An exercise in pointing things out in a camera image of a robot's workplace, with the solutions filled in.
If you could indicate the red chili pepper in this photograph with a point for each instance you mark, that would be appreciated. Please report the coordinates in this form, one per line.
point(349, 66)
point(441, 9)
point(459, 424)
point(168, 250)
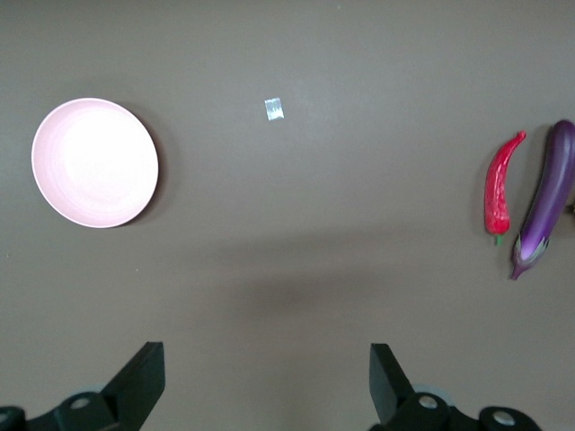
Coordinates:
point(497, 193)

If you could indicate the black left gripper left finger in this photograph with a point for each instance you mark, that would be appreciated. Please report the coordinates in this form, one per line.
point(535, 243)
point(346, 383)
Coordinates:
point(135, 381)

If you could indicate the purple eggplant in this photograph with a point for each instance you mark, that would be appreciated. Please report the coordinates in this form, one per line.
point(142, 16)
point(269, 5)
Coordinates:
point(545, 197)

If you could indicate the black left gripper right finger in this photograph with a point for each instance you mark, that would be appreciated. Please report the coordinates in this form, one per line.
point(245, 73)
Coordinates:
point(393, 381)

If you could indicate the pink round plate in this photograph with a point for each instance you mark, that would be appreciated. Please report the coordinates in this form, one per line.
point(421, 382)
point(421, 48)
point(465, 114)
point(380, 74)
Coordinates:
point(94, 164)

